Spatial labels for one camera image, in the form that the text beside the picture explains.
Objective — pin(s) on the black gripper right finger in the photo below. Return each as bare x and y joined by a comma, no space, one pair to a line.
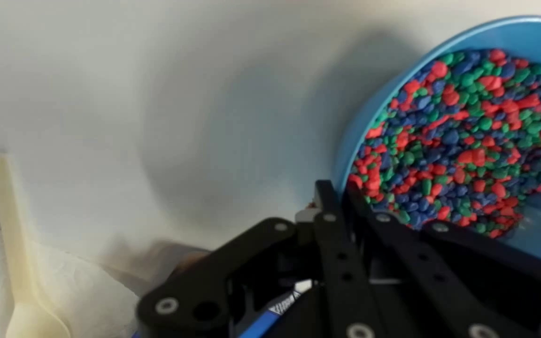
463,284

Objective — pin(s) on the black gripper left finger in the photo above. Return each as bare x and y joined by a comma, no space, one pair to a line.
230,286

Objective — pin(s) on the blue bowl of colored beads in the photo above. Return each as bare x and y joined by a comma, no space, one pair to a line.
457,136

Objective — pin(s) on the cream plastic spoon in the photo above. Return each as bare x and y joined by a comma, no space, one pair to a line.
33,314

